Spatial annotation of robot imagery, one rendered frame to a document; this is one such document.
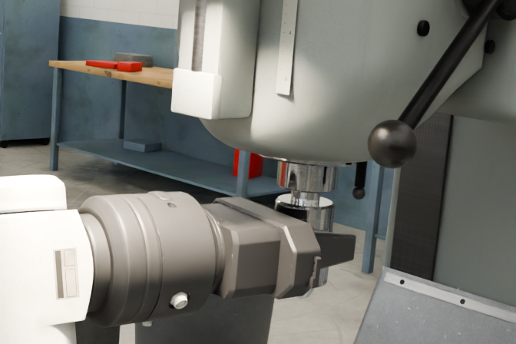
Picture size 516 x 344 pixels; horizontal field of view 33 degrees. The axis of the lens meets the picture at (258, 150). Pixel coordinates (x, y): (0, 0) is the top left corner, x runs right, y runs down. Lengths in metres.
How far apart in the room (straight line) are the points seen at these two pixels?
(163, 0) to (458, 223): 6.28
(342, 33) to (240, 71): 0.07
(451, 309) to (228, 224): 0.48
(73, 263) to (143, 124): 6.84
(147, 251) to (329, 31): 0.18
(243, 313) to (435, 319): 1.61
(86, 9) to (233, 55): 7.47
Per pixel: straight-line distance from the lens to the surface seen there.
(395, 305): 1.07
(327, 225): 0.67
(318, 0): 0.56
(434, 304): 1.05
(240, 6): 0.57
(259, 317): 2.67
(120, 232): 0.56
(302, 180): 0.65
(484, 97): 0.70
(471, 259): 1.03
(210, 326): 2.59
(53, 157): 7.06
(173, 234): 0.57
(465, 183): 1.02
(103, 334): 0.99
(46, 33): 8.07
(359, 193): 0.64
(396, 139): 0.52
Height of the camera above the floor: 1.41
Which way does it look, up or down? 9 degrees down
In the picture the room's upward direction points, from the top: 5 degrees clockwise
